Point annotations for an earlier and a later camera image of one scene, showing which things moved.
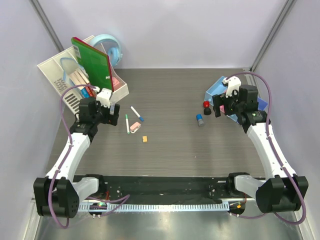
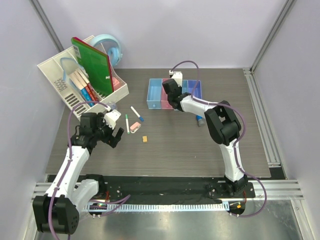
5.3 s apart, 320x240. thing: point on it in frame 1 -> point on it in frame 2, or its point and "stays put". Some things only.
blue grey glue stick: [199, 117] stays put
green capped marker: [127, 124] stays put
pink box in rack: [116, 83] stays put
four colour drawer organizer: [219, 87] -> [157, 98]
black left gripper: [110, 118] -> [110, 139]
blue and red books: [88, 92] stays put
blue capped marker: [141, 118] stays put
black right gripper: [216, 101] -> [179, 88]
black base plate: [170, 188] stays put
